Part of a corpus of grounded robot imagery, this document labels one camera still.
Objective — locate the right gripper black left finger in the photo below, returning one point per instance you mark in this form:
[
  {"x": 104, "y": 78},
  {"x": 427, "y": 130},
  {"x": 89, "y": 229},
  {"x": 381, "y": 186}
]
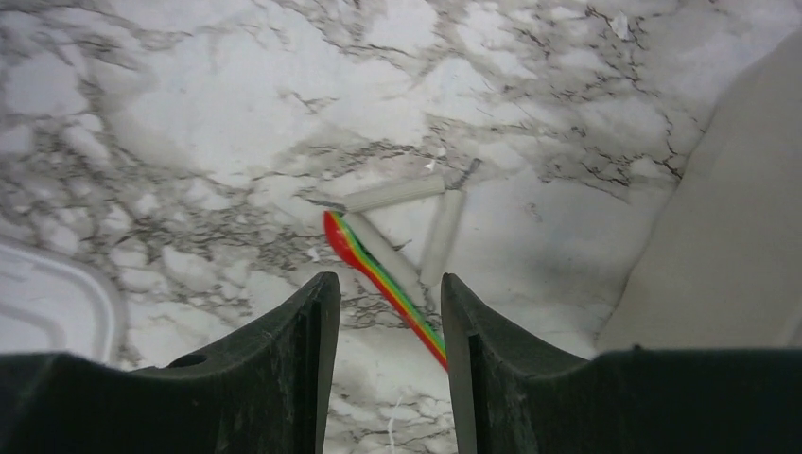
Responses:
[{"x": 263, "y": 388}]

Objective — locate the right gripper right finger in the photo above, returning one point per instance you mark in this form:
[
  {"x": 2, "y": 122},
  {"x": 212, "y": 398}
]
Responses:
[{"x": 512, "y": 392}]

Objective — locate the red plastic spoon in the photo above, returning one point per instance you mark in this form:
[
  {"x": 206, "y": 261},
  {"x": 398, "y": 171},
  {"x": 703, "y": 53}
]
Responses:
[{"x": 347, "y": 247}]

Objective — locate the white clay pipe triangle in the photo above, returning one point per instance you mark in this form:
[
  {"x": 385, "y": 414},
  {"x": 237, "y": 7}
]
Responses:
[{"x": 408, "y": 228}]

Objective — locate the white bin lid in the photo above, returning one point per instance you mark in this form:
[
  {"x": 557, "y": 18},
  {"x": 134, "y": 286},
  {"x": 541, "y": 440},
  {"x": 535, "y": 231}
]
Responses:
[{"x": 52, "y": 303}]

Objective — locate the beige plastic bin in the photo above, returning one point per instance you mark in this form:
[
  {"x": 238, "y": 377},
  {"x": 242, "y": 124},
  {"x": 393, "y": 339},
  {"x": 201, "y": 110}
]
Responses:
[{"x": 722, "y": 267}]

